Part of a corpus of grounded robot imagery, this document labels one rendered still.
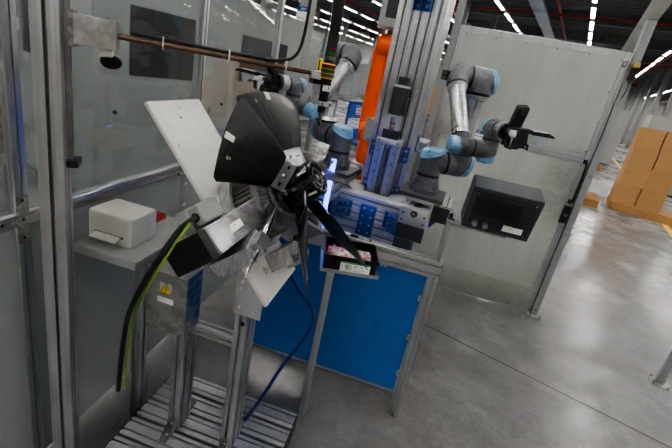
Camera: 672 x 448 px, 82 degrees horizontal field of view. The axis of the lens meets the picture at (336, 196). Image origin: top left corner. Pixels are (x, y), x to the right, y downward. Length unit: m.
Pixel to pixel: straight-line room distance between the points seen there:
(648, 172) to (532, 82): 6.29
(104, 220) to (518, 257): 2.81
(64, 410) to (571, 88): 3.17
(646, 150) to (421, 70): 7.31
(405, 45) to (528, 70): 1.15
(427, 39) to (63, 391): 2.08
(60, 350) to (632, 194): 8.91
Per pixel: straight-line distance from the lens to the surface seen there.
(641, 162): 9.13
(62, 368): 1.57
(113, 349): 2.02
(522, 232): 1.68
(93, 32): 1.17
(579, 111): 3.17
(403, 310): 1.86
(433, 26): 2.16
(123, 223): 1.43
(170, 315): 1.44
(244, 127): 1.02
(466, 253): 3.29
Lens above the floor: 1.55
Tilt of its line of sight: 18 degrees down
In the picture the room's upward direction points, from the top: 11 degrees clockwise
